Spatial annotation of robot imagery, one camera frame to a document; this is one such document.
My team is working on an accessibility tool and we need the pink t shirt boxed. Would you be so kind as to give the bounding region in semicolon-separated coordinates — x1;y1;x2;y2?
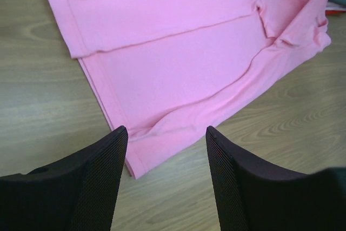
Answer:
48;0;330;178

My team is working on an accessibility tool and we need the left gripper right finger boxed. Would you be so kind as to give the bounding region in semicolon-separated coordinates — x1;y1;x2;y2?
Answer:
205;127;345;230

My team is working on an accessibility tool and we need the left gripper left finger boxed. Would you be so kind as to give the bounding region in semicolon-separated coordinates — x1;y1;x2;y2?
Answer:
1;126;128;230

